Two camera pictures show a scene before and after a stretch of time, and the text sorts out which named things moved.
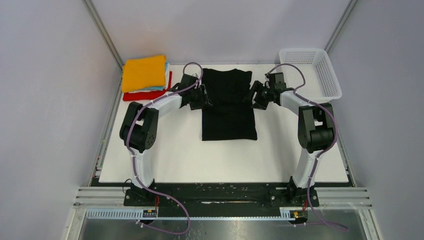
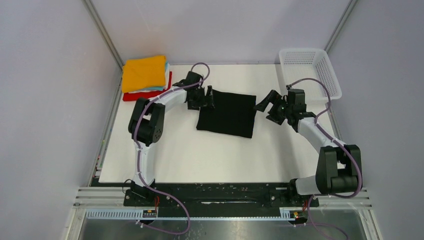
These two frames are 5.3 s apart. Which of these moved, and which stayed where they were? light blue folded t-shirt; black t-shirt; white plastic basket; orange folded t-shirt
Moved: black t-shirt
Stayed: orange folded t-shirt; white plastic basket; light blue folded t-shirt
